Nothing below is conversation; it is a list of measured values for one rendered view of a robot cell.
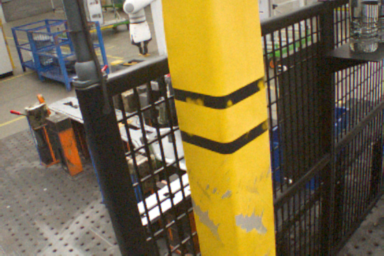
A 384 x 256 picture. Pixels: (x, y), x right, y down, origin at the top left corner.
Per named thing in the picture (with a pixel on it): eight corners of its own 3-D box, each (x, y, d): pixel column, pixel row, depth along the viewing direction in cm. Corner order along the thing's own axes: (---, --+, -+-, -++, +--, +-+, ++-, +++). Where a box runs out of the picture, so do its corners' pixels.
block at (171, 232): (164, 247, 141) (149, 184, 130) (185, 231, 148) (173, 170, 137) (182, 258, 134) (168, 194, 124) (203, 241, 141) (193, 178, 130)
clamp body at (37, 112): (38, 165, 219) (18, 108, 205) (60, 154, 228) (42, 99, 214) (44, 170, 211) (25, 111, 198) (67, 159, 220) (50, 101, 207)
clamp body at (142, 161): (138, 237, 148) (119, 160, 135) (161, 222, 156) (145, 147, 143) (153, 246, 142) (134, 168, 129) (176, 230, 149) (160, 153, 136)
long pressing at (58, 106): (40, 108, 221) (39, 106, 220) (73, 96, 235) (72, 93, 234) (212, 182, 125) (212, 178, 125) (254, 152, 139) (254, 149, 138)
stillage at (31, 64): (22, 71, 791) (10, 27, 756) (57, 60, 835) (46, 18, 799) (40, 79, 701) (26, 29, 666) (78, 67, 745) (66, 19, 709)
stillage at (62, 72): (41, 82, 682) (27, 31, 646) (79, 68, 729) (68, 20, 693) (68, 92, 595) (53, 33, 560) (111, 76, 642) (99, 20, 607)
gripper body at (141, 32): (142, 17, 206) (147, 38, 210) (125, 21, 201) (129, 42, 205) (149, 18, 200) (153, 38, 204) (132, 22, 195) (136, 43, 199)
